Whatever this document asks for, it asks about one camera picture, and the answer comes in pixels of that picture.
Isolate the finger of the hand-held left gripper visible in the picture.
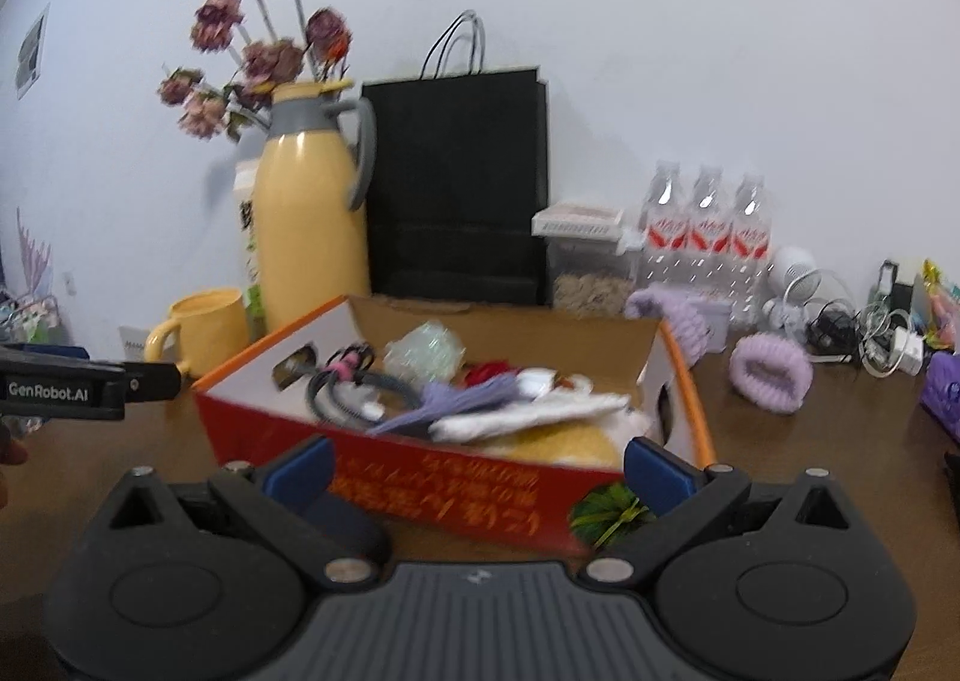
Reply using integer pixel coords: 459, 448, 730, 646
0, 343, 89, 361
120, 360, 182, 403

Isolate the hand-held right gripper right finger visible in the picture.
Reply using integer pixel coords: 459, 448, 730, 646
581, 437, 852, 584

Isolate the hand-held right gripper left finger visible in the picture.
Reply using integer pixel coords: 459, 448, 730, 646
105, 435, 391, 584

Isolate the yellow and white plush toy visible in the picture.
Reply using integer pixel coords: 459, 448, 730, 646
480, 411, 653, 466

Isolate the braided cable with pink tie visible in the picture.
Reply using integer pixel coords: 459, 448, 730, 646
306, 343, 421, 427

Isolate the white knitted cloth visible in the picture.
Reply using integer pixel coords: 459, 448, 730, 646
429, 392, 631, 443

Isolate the red cardboard box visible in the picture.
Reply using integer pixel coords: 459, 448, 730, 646
191, 295, 717, 554

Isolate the purple woven pouch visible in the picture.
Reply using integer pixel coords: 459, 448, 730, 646
367, 373, 526, 436

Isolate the person's left hand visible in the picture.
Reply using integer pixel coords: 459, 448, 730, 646
0, 418, 29, 511

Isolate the yellow mug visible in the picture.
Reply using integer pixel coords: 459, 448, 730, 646
144, 288, 250, 380

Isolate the small white cup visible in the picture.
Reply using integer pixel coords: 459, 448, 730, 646
701, 298, 732, 352

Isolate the purple fluffy headband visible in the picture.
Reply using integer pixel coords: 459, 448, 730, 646
625, 283, 712, 361
729, 334, 813, 416

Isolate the white milk carton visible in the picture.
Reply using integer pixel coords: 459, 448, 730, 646
236, 160, 267, 341

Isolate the yellow thermos jug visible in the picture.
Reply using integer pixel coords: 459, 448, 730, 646
253, 81, 378, 333

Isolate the clear food container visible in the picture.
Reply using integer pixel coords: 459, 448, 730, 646
532, 202, 644, 314

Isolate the white robot-shaped lamp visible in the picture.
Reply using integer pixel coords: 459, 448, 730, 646
761, 246, 822, 333

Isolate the clear water bottle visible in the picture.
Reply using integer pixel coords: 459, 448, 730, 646
641, 161, 689, 292
727, 173, 773, 329
686, 165, 732, 299

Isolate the white charger block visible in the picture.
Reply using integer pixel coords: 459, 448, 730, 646
889, 328, 925, 376

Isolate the purple bag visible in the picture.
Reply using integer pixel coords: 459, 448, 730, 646
921, 351, 960, 442

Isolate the black power adapter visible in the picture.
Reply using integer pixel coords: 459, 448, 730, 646
874, 259, 905, 311

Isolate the black paper bag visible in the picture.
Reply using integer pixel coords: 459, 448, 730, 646
361, 10, 548, 307

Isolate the colourful snack packet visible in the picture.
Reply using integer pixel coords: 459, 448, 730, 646
921, 259, 960, 352

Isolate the dried rose bouquet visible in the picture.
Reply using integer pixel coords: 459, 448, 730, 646
157, 0, 353, 142

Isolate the wire rack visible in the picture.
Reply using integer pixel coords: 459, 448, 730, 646
0, 295, 65, 352

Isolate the purple plant wall decal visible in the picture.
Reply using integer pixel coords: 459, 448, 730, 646
15, 205, 57, 296

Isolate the tangle of cables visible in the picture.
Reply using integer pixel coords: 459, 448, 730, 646
806, 298, 916, 378

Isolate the wall poster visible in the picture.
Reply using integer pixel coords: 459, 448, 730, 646
16, 2, 51, 101

